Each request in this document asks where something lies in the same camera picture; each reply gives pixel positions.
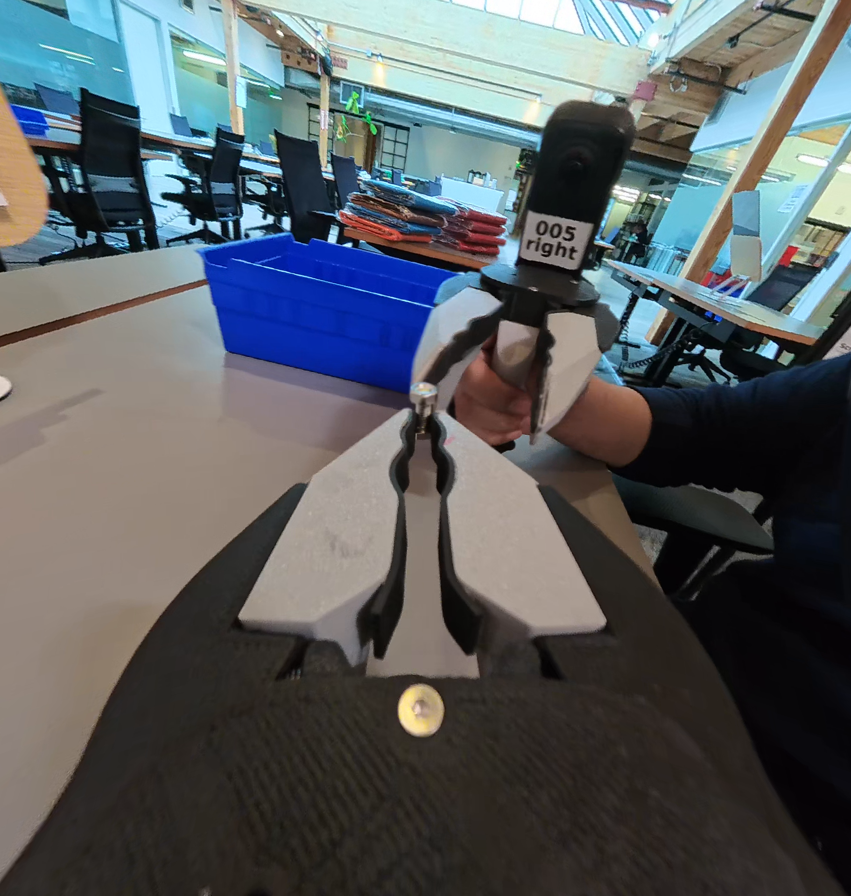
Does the white sign placard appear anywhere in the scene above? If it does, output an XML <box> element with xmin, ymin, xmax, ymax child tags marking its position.
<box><xmin>730</xmin><ymin>189</ymin><xmax>764</xmax><ymax>279</ymax></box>

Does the black office chair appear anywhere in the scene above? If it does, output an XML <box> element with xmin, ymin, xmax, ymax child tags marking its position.
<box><xmin>329</xmin><ymin>151</ymin><xmax>365</xmax><ymax>212</ymax></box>
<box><xmin>161</xmin><ymin>125</ymin><xmax>249</xmax><ymax>244</ymax></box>
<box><xmin>39</xmin><ymin>86</ymin><xmax>162</xmax><ymax>266</ymax></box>
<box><xmin>273</xmin><ymin>128</ymin><xmax>344</xmax><ymax>244</ymax></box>

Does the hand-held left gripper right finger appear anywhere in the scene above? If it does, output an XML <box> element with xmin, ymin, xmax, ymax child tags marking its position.
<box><xmin>429</xmin><ymin>412</ymin><xmax>607</xmax><ymax>658</ymax></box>

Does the blue plastic bin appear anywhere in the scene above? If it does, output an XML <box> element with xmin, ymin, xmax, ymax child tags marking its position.
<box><xmin>200</xmin><ymin>233</ymin><xmax>461</xmax><ymax>393</ymax></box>

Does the wooden desk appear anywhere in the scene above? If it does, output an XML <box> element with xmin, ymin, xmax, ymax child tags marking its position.
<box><xmin>604</xmin><ymin>258</ymin><xmax>827</xmax><ymax>347</ymax></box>

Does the person's right hand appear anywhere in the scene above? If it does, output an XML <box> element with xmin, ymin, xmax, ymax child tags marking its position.
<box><xmin>452</xmin><ymin>349</ymin><xmax>626</xmax><ymax>466</ymax></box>

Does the person's office chair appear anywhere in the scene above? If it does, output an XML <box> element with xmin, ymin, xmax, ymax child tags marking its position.
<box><xmin>611</xmin><ymin>476</ymin><xmax>776</xmax><ymax>599</ymax></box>

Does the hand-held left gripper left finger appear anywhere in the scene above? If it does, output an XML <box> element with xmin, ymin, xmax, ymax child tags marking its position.
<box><xmin>236</xmin><ymin>408</ymin><xmax>419</xmax><ymax>666</ymax></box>

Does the wooden display board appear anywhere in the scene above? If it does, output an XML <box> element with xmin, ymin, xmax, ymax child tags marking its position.
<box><xmin>0</xmin><ymin>35</ymin><xmax>50</xmax><ymax>251</ymax></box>

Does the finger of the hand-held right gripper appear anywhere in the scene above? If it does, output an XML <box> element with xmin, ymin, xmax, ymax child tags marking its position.
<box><xmin>529</xmin><ymin>314</ymin><xmax>603</xmax><ymax>447</ymax></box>
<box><xmin>411</xmin><ymin>286</ymin><xmax>506</xmax><ymax>415</ymax></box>

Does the small steel bolt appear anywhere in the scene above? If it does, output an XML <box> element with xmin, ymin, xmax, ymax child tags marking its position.
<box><xmin>408</xmin><ymin>382</ymin><xmax>437</xmax><ymax>441</ymax></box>

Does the person's right forearm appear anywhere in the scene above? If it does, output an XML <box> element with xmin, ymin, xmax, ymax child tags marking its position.
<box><xmin>604</xmin><ymin>353</ymin><xmax>851</xmax><ymax>485</ymax></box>

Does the stack of folded cloths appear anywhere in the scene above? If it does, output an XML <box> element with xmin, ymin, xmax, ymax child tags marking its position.
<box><xmin>338</xmin><ymin>177</ymin><xmax>509</xmax><ymax>258</ymax></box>

